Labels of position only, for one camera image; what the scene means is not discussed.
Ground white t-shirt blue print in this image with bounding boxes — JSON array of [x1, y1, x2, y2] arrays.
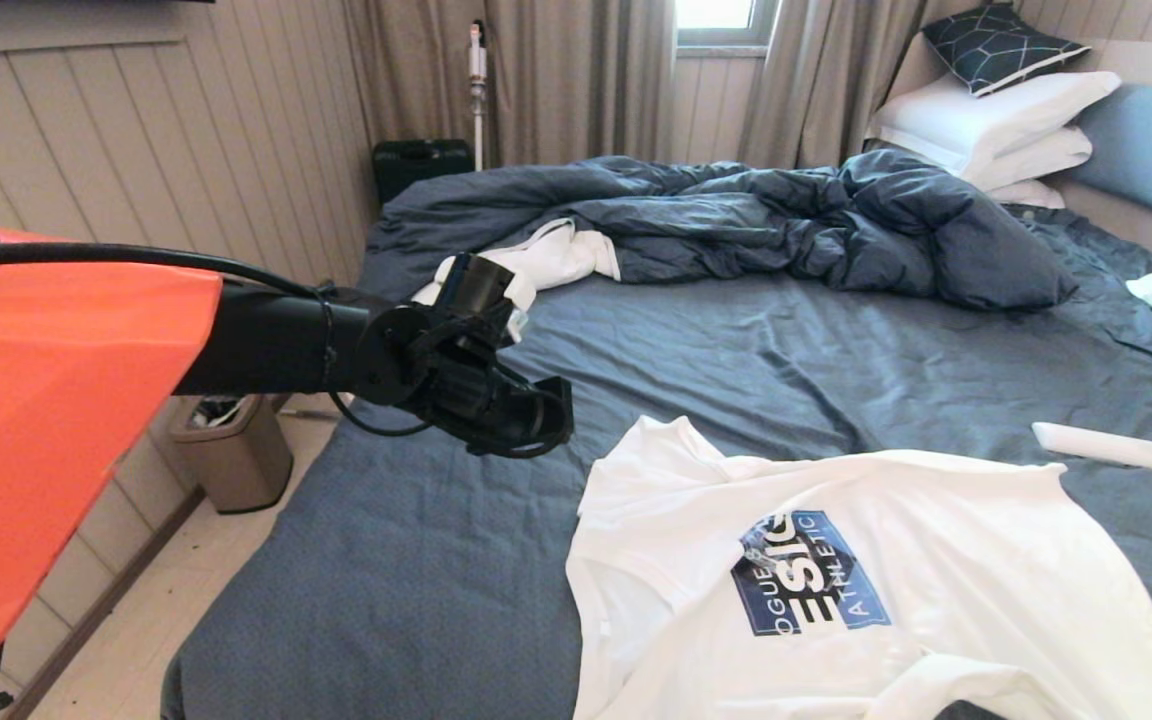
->
[[566, 415, 1152, 720]]

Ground blue bed with headboard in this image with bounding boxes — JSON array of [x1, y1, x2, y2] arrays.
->
[[161, 205, 1152, 720]]

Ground black suitcase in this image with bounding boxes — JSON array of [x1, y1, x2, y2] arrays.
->
[[372, 137, 475, 207]]

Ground brown trash bin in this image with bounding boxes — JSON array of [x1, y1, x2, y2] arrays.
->
[[169, 393, 295, 514]]

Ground dark blue crumpled duvet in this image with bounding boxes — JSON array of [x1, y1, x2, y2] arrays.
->
[[356, 150, 1079, 401]]

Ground white stick vacuum cleaner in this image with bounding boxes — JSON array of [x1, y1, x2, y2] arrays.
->
[[468, 17, 491, 172]]

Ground beige curtain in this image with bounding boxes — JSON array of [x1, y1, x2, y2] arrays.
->
[[736, 0, 949, 173], [341, 0, 678, 173]]

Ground window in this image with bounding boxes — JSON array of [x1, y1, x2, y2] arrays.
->
[[674, 0, 783, 53]]

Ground dark patterned pillow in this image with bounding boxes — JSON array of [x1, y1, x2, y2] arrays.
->
[[922, 2, 1093, 100]]

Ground beige bed headboard frame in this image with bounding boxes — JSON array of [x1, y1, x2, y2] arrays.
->
[[1056, 40, 1152, 270]]

